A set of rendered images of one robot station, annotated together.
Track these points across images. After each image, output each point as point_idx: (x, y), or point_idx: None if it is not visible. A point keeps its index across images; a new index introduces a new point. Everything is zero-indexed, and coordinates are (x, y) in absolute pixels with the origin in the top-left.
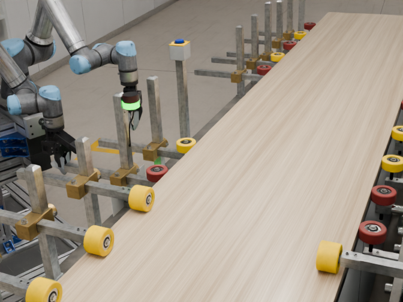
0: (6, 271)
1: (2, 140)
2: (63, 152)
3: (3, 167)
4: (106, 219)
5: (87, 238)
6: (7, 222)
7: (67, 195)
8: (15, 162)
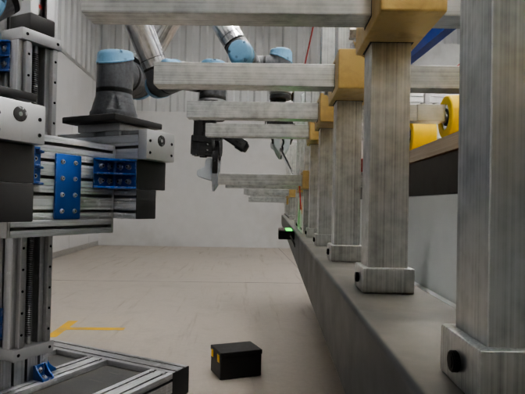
0: None
1: (98, 163)
2: (220, 154)
3: (91, 205)
4: (297, 234)
5: (457, 99)
6: (283, 112)
7: (310, 135)
8: (105, 205)
